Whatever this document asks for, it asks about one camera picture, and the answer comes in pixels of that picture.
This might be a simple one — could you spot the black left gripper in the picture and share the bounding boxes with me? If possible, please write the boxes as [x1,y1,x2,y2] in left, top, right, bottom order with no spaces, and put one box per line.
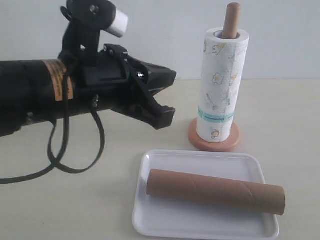
[72,44,177,130]

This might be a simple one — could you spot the printed white paper towel roll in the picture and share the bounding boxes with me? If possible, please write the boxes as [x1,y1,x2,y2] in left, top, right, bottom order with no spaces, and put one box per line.
[196,27,250,143]

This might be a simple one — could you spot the brown cardboard tube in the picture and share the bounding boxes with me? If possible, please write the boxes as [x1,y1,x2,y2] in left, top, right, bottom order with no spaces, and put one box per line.
[146,169,286,216]

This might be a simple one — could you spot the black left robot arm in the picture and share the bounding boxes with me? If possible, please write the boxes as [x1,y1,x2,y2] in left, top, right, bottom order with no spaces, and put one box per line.
[0,44,177,136]

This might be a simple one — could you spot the wooden paper towel holder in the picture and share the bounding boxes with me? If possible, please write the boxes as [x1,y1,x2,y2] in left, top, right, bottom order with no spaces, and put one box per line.
[188,2,241,153]

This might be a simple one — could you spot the white rectangular plastic tray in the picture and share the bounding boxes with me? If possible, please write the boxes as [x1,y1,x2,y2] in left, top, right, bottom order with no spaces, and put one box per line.
[132,149,280,240]

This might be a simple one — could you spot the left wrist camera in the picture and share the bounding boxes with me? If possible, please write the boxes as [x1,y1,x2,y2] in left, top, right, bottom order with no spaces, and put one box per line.
[60,0,129,52]

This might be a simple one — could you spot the black left camera cable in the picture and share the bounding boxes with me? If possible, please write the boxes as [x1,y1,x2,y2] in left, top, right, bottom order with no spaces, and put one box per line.
[0,52,106,185]

